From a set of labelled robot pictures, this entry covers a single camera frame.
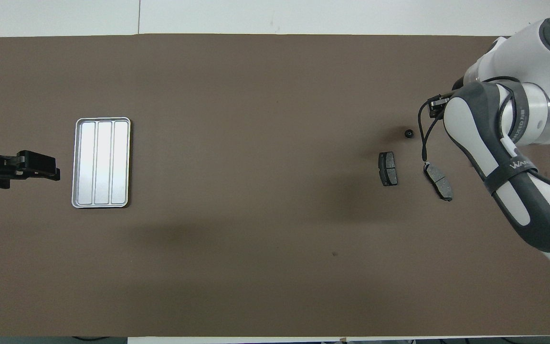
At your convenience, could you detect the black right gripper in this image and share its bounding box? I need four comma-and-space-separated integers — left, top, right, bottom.
428, 94, 453, 118

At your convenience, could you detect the silver metal tray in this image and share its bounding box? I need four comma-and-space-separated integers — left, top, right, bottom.
71, 117, 131, 209

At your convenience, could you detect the curved dark grey brake pad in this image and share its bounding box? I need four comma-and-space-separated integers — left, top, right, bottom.
423, 161, 454, 202

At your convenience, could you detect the rectangular dark grey brake pad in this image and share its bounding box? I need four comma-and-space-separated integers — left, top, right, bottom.
378, 151, 398, 187

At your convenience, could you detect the brown table mat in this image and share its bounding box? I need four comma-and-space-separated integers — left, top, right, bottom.
0, 33, 550, 337

